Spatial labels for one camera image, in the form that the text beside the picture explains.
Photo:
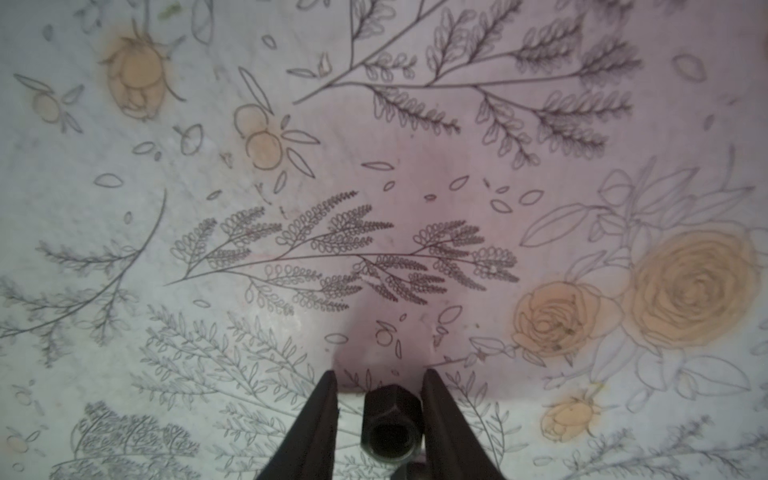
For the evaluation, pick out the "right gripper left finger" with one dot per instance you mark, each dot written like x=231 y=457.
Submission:
x=308 y=449

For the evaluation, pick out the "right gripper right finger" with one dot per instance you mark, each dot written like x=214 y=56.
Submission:
x=453 y=452

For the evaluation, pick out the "black hex nut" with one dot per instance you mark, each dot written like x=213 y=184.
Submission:
x=392 y=424

